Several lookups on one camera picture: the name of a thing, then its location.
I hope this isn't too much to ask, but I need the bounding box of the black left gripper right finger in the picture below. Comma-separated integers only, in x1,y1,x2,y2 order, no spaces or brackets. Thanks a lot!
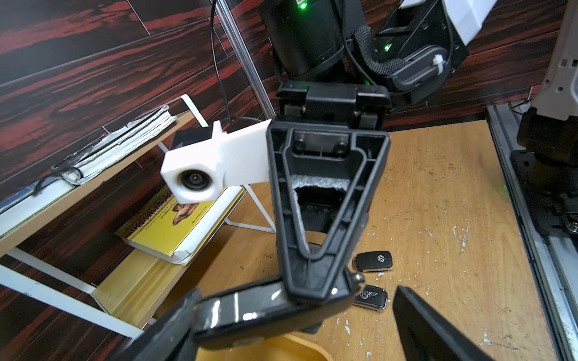
392,286,492,360

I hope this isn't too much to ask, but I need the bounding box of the white metal shelf rack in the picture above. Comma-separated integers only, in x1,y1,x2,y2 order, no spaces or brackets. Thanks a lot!
1,95,260,338

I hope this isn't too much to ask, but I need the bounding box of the glossy black car key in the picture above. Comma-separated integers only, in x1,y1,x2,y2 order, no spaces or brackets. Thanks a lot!
191,269,365,350

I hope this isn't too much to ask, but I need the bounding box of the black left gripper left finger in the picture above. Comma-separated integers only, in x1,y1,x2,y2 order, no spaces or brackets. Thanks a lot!
111,289,202,361

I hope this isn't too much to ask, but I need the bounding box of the black hardcover book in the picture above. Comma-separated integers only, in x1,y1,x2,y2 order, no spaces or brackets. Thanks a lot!
56,105,177,186

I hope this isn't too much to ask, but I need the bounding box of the yellow book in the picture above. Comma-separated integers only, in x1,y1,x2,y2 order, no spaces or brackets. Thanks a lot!
116,186,243,265

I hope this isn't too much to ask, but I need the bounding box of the aluminium rail frame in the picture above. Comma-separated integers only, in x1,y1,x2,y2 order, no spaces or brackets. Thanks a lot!
486,103,577,360

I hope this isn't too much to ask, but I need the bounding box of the black car key with ring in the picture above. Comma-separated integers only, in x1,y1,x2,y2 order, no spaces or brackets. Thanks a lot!
353,285,388,311

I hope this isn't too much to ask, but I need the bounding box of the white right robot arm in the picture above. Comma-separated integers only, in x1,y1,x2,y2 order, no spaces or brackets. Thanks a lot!
258,1,494,304

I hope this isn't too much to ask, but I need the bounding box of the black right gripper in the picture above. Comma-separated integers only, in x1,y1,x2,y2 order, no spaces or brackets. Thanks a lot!
266,81,391,302

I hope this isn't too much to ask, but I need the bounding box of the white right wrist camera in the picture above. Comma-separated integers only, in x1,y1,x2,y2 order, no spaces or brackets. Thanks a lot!
160,120,270,205

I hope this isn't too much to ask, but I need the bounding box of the yellow storage tray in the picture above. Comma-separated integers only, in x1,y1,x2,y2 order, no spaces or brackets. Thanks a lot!
197,335,333,361

